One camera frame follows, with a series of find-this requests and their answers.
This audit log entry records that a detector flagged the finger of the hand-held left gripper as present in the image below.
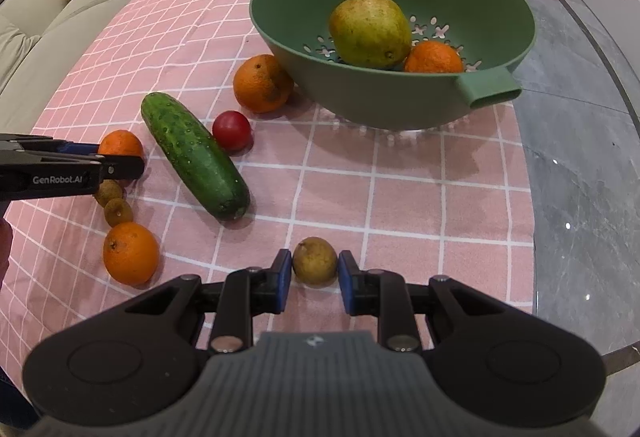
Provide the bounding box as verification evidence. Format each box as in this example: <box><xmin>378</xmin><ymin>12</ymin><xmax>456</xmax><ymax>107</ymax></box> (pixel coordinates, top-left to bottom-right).
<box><xmin>97</xmin><ymin>156</ymin><xmax>146</xmax><ymax>182</ymax></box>
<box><xmin>25</xmin><ymin>140</ymin><xmax>102</xmax><ymax>156</ymax></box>

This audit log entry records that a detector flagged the beige sofa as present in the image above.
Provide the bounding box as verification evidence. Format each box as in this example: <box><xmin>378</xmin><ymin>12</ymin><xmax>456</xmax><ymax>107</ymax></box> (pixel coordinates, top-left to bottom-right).
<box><xmin>0</xmin><ymin>0</ymin><xmax>241</xmax><ymax>134</ymax></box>

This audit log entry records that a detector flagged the small orange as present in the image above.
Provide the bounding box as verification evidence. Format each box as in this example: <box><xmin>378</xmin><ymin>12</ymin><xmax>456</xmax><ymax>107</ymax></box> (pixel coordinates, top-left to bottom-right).
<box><xmin>97</xmin><ymin>130</ymin><xmax>145</xmax><ymax>160</ymax></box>

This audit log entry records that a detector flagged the green cucumber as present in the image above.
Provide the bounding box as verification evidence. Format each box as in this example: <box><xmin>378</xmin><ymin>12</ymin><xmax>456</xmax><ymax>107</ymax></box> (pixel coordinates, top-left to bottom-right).
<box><xmin>140</xmin><ymin>92</ymin><xmax>251</xmax><ymax>221</ymax></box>

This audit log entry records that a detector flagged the white tv cabinet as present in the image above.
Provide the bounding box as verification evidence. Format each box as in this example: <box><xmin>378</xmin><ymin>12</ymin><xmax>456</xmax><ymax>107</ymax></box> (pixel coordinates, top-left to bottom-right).
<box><xmin>520</xmin><ymin>0</ymin><xmax>640</xmax><ymax>83</ymax></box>

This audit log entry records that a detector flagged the large blemished orange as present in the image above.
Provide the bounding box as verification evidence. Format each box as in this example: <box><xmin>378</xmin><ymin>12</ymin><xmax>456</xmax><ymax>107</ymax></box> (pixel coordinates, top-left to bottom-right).
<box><xmin>233</xmin><ymin>54</ymin><xmax>295</xmax><ymax>114</ymax></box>

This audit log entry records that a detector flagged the green colander bowl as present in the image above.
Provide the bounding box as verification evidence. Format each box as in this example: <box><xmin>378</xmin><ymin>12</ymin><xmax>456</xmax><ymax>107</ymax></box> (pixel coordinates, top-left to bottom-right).
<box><xmin>249</xmin><ymin>0</ymin><xmax>538</xmax><ymax>134</ymax></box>

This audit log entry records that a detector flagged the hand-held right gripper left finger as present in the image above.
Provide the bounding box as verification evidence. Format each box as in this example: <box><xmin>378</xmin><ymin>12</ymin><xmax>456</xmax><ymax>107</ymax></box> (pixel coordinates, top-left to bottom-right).
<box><xmin>120</xmin><ymin>248</ymin><xmax>293</xmax><ymax>353</ymax></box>

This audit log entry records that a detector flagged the large yellow-green pear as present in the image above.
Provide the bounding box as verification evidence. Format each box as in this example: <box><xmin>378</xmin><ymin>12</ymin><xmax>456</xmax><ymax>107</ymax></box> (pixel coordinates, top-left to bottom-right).
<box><xmin>328</xmin><ymin>0</ymin><xmax>413</xmax><ymax>69</ymax></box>

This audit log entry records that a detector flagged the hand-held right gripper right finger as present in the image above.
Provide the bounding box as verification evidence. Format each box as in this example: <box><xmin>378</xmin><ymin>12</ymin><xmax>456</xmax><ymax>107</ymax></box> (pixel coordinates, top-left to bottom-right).
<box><xmin>337</xmin><ymin>249</ymin><xmax>506</xmax><ymax>353</ymax></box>

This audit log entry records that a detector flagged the pink checked tablecloth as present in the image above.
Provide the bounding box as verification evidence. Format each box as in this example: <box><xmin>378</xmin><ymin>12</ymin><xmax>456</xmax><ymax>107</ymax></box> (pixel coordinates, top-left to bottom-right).
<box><xmin>0</xmin><ymin>0</ymin><xmax>538</xmax><ymax>383</ymax></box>

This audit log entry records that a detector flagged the small olive-brown round fruit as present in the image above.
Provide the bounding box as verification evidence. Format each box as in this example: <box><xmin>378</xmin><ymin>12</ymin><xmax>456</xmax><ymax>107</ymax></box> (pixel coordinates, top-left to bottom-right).
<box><xmin>292</xmin><ymin>237</ymin><xmax>339</xmax><ymax>288</ymax></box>

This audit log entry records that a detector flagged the small brown fruit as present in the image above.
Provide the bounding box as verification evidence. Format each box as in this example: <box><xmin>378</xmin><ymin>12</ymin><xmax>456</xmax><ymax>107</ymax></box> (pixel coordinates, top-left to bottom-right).
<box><xmin>95</xmin><ymin>180</ymin><xmax>124</xmax><ymax>208</ymax></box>
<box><xmin>103</xmin><ymin>198</ymin><xmax>134</xmax><ymax>228</ymax></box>

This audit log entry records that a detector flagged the red tomato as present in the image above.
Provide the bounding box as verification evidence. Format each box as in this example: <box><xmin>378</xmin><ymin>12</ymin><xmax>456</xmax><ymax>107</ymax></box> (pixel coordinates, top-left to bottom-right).
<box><xmin>212</xmin><ymin>110</ymin><xmax>252</xmax><ymax>153</ymax></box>

